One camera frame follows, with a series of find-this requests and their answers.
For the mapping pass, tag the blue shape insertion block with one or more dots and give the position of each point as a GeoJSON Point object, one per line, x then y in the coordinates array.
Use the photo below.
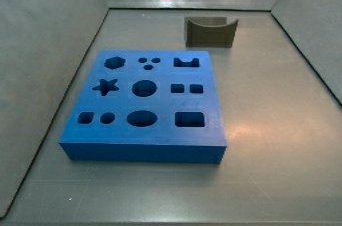
{"type": "Point", "coordinates": [147, 109]}

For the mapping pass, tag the dark curved cradle block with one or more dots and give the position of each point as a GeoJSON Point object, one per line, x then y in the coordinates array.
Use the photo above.
{"type": "Point", "coordinates": [210, 32]}

